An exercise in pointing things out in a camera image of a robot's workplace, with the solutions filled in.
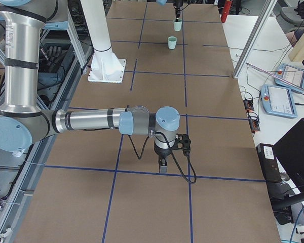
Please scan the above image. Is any mint green cup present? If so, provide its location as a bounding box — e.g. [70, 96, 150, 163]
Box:
[173, 19, 182, 32]
[168, 36, 177, 50]

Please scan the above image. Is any silver UR robot arm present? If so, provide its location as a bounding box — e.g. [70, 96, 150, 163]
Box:
[0, 1, 180, 173]

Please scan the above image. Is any red fire extinguisher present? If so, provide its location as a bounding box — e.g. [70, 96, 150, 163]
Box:
[221, 0, 232, 23]

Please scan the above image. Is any lower orange black connector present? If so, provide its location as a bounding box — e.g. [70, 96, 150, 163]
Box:
[248, 116, 260, 134]

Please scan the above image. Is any orange black connector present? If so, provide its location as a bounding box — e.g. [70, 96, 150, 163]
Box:
[243, 99, 254, 112]
[248, 116, 260, 134]

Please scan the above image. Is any upper orange black connector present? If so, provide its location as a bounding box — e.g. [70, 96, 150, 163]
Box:
[243, 99, 254, 112]

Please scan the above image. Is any black computer box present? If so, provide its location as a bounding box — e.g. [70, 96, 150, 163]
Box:
[256, 143, 282, 183]

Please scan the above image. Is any metal rod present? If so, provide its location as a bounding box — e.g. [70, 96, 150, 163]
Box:
[246, 63, 304, 92]

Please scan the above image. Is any near teach pendant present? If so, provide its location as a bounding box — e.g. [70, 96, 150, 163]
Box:
[260, 84, 297, 118]

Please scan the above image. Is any teach pendant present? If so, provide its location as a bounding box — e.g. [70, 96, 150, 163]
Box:
[260, 84, 297, 118]
[274, 63, 304, 92]

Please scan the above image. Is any black monitor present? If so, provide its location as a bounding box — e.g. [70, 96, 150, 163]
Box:
[273, 118, 304, 186]

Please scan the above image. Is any wooden board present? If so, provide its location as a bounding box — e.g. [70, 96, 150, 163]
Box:
[289, 34, 304, 62]

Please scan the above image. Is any far teach pendant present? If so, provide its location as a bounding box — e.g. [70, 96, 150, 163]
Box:
[274, 63, 304, 92]

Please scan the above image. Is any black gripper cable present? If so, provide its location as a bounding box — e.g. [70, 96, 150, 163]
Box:
[121, 131, 197, 184]

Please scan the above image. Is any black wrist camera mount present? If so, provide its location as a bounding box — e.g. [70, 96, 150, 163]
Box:
[172, 134, 191, 151]

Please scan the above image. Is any aluminium frame post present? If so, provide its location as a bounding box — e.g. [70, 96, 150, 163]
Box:
[233, 0, 277, 78]

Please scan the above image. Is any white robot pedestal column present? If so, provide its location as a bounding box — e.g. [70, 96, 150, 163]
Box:
[81, 0, 126, 84]

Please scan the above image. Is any blue network cable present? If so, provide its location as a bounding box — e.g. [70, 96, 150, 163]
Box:
[288, 202, 304, 243]

